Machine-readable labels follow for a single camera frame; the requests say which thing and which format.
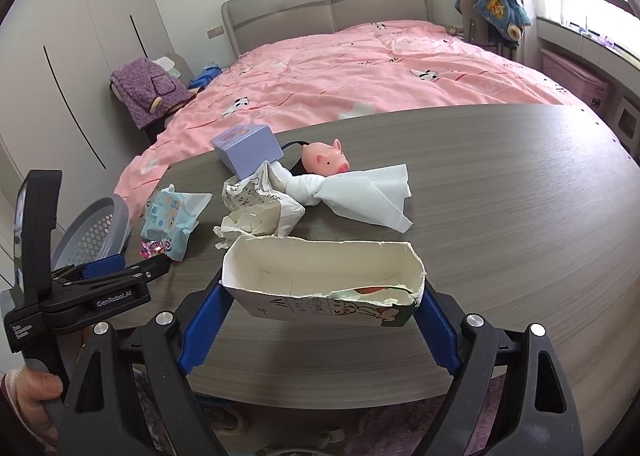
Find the pink printed duvet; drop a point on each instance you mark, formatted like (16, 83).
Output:
(350, 76)

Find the grey window sill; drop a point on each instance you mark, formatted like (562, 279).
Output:
(575, 41)

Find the printed paper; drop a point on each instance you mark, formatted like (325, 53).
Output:
(260, 216)

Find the white wardrobe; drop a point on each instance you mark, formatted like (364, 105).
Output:
(75, 36)

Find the wall switch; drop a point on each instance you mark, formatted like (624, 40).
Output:
(214, 31)

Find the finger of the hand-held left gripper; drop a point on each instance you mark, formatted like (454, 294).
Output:
(105, 303)
(105, 267)

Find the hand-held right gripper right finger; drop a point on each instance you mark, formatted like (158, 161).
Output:
(440, 331)

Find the pink storage box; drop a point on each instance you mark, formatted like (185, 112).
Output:
(570, 76)

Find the red candy wrapper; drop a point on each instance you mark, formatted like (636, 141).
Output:
(152, 248)

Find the grey perforated plastic basket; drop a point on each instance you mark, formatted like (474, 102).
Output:
(90, 231)

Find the blue plush jacket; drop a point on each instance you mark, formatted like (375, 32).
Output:
(500, 6)

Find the purple box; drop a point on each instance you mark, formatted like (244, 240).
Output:
(250, 156)

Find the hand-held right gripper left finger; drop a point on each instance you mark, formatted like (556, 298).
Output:
(200, 328)

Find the torn white paper box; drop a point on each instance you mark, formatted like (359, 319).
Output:
(300, 261)

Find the person's left hand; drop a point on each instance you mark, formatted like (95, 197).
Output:
(35, 391)

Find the purple fleece robe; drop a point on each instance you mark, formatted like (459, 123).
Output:
(145, 86)

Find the small white tissue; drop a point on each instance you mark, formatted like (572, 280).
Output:
(357, 111)

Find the grey bed headboard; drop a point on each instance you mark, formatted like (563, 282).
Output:
(300, 11)

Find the blue white wipes packet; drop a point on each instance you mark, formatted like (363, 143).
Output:
(167, 221)

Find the pink pig toy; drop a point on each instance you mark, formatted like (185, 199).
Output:
(325, 158)

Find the blue bag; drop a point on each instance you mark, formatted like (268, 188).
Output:
(205, 77)

